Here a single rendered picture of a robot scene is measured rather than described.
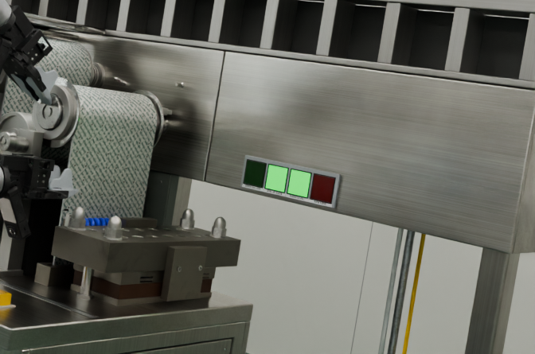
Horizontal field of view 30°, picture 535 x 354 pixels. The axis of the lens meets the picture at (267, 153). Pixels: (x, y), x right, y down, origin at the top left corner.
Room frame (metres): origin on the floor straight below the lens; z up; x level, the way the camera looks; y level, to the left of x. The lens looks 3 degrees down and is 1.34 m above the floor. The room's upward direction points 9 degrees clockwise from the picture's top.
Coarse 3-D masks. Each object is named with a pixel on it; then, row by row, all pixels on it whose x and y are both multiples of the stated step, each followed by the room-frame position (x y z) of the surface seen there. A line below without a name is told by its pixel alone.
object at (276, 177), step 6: (270, 168) 2.12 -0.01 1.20; (276, 168) 2.11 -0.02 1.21; (282, 168) 2.11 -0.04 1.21; (270, 174) 2.12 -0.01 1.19; (276, 174) 2.11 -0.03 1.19; (282, 174) 2.10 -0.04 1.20; (270, 180) 2.12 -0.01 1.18; (276, 180) 2.11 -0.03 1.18; (282, 180) 2.10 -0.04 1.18; (270, 186) 2.12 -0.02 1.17; (276, 186) 2.11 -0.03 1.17; (282, 186) 2.10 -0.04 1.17
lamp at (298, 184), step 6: (294, 174) 2.09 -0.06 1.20; (300, 174) 2.08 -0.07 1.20; (306, 174) 2.07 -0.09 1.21; (294, 180) 2.08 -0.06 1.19; (300, 180) 2.07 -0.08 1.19; (306, 180) 2.07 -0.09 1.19; (294, 186) 2.08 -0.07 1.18; (300, 186) 2.07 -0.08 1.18; (306, 186) 2.06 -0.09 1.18; (288, 192) 2.09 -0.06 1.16; (294, 192) 2.08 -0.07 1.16; (300, 192) 2.07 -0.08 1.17; (306, 192) 2.06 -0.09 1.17
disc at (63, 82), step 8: (64, 80) 2.07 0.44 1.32; (72, 88) 2.05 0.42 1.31; (72, 96) 2.05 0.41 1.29; (32, 112) 2.12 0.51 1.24; (72, 120) 2.04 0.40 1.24; (72, 128) 2.04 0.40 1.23; (64, 136) 2.05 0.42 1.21; (48, 144) 2.08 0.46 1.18; (56, 144) 2.07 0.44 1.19; (64, 144) 2.06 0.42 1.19
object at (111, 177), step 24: (72, 144) 2.05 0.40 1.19; (96, 144) 2.10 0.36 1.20; (120, 144) 2.15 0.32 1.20; (144, 144) 2.21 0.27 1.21; (72, 168) 2.05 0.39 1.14; (96, 168) 2.11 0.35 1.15; (120, 168) 2.16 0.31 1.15; (144, 168) 2.22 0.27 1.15; (96, 192) 2.11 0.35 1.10; (120, 192) 2.17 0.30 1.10; (144, 192) 2.23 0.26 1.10; (96, 216) 2.12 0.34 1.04; (120, 216) 2.18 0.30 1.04
